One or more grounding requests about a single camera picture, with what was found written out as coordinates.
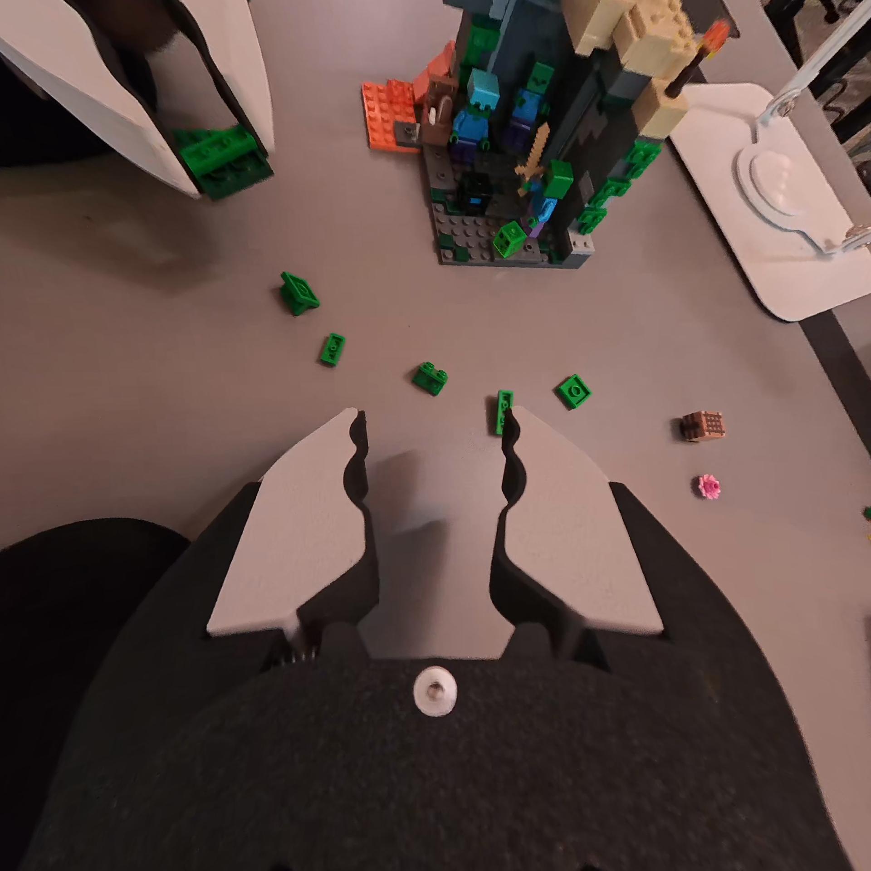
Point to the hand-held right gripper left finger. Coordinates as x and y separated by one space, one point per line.
292 544

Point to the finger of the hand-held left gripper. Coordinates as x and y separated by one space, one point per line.
235 61
81 75

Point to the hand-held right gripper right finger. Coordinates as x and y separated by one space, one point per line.
578 551

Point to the green brick cactus block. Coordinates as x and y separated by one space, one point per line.
218 156

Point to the pink flower brick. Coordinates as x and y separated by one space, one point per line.
709 486

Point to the green narrow plate brick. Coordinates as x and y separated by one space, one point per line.
331 350
501 405

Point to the small green brick plate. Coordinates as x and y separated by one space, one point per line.
429 380

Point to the green bracket brick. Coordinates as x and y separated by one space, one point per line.
298 294

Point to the toy brick model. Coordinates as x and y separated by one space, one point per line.
476 231

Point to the grey desk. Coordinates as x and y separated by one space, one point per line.
204 408

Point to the person's left hand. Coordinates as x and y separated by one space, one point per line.
136 24

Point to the green square tile brick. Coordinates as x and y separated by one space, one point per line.
573 392

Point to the brown toy brick head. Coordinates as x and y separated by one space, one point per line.
704 426

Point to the black chair armrest pad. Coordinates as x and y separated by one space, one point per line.
68 612

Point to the white book stand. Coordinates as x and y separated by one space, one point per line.
782 258

